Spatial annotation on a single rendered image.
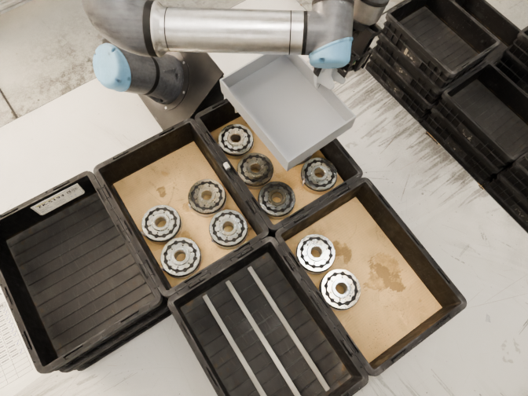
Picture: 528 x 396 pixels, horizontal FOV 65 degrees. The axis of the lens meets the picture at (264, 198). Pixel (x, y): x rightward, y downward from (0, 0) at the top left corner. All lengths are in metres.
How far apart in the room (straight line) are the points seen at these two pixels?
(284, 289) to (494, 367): 0.63
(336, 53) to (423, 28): 1.40
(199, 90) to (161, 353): 0.76
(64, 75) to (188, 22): 1.88
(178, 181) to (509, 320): 1.03
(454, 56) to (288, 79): 1.14
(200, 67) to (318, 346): 0.84
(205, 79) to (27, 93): 1.51
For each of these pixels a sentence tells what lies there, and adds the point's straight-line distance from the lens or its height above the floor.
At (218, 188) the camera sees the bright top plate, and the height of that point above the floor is 0.86.
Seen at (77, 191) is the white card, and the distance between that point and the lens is 1.20.
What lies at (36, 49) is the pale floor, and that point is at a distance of 2.80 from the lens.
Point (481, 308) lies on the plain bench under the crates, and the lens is 1.40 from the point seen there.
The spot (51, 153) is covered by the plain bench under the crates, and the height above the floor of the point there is 0.70.
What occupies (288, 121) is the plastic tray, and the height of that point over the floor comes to 1.05.
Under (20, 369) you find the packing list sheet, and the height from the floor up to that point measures 0.70.
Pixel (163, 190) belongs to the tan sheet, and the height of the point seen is 0.83.
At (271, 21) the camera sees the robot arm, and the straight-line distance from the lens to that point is 0.78.
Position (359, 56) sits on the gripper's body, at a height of 1.22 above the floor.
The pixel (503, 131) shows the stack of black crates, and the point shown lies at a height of 0.38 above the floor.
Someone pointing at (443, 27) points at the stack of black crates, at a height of 0.49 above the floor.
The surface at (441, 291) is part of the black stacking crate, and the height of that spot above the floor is 0.88.
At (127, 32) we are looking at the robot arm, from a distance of 0.81.
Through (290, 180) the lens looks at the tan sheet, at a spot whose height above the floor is 0.83.
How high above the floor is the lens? 1.91
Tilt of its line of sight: 68 degrees down
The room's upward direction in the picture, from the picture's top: 6 degrees clockwise
